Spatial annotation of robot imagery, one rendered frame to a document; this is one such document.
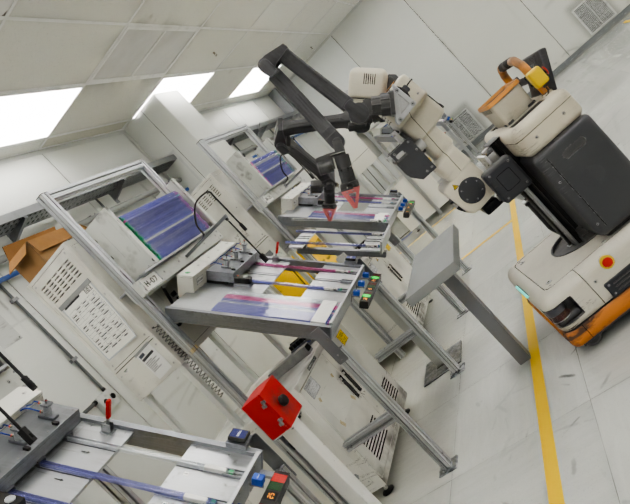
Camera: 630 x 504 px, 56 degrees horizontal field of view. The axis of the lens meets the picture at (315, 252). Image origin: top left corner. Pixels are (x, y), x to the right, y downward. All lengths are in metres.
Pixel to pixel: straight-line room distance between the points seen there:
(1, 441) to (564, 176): 1.95
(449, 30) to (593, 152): 7.89
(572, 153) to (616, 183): 0.19
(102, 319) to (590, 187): 2.02
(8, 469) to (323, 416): 1.28
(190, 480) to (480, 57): 9.04
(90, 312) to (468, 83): 8.22
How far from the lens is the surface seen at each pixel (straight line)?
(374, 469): 2.62
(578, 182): 2.32
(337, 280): 2.76
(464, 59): 10.09
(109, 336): 2.75
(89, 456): 1.77
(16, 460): 1.72
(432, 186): 7.19
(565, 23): 10.14
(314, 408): 2.51
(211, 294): 2.65
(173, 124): 6.12
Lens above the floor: 1.10
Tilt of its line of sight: 3 degrees down
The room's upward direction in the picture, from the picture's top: 43 degrees counter-clockwise
